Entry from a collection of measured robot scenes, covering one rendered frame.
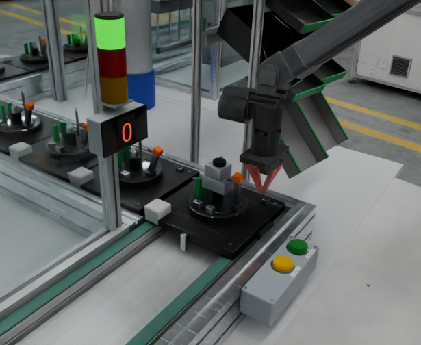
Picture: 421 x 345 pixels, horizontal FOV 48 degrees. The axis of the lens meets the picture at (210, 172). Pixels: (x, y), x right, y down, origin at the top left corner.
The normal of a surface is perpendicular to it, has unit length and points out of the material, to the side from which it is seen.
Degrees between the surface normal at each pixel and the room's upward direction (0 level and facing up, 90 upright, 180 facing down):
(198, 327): 0
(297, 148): 45
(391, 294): 0
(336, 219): 0
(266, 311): 90
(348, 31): 73
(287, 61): 68
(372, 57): 90
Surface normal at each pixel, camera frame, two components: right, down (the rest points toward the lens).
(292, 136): 0.53, -0.37
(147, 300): 0.04, -0.88
